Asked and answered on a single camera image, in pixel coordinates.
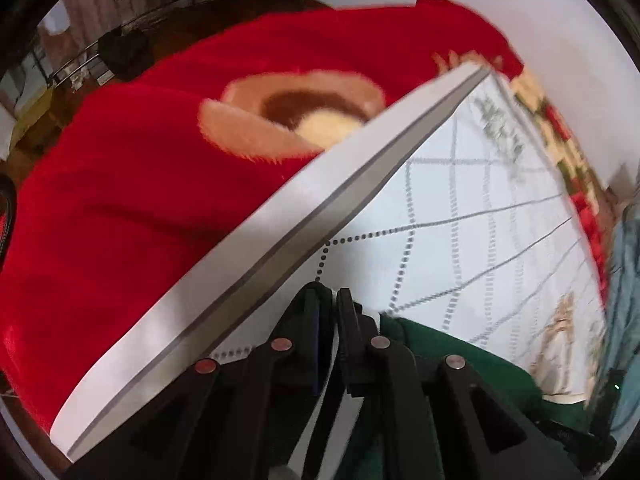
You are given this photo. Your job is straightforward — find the green and white varsity jacket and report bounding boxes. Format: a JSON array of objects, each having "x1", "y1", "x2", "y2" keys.
[{"x1": 337, "y1": 311, "x2": 582, "y2": 479}]

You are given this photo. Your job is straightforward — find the blue denim garment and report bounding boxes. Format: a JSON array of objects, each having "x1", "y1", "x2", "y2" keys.
[{"x1": 600, "y1": 203, "x2": 639, "y2": 434}]

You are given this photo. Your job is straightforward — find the white grid-pattern bed sheet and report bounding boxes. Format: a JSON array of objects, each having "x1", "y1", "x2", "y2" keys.
[{"x1": 49, "y1": 62, "x2": 609, "y2": 463}]

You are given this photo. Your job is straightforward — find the red plush blanket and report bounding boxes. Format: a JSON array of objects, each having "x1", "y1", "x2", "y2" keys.
[{"x1": 0, "y1": 0, "x2": 614, "y2": 434}]

